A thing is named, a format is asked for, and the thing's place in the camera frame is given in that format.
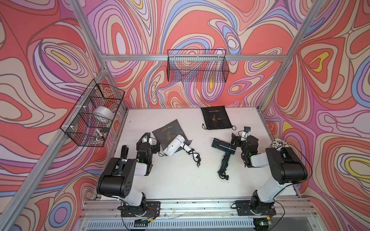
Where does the left black wire basket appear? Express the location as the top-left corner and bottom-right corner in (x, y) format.
(60, 80), (125, 147)

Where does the metal cup of pencils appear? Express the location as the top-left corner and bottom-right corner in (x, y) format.
(271, 139), (288, 149)

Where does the silver tape roll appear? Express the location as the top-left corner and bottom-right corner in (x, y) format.
(92, 106), (114, 123)

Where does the grey hair dryer pouch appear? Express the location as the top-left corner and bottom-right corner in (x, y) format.
(152, 119), (192, 150)

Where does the back black wire basket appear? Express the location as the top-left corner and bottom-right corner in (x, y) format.
(167, 48), (229, 83)

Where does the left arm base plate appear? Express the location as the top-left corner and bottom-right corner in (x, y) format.
(118, 201), (161, 218)

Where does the black wire basket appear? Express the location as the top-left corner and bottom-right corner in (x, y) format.
(60, 80), (125, 147)
(167, 48), (229, 83)

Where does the white hair dryer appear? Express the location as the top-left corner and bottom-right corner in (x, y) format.
(163, 134), (201, 167)

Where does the dark teal hair dryer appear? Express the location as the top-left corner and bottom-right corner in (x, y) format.
(212, 138), (237, 181)

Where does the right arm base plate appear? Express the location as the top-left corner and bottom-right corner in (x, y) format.
(234, 200), (277, 217)

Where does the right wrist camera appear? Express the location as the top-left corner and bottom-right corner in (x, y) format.
(238, 126), (251, 141)

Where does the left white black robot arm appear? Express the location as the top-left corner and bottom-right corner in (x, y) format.
(96, 132), (161, 217)

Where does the black hair dryer pouch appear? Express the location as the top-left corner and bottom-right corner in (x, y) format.
(201, 106), (237, 131)

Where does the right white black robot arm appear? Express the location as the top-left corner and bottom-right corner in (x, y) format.
(231, 134), (308, 216)

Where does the aluminium frame rail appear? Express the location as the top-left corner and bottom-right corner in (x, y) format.
(101, 54), (288, 61)

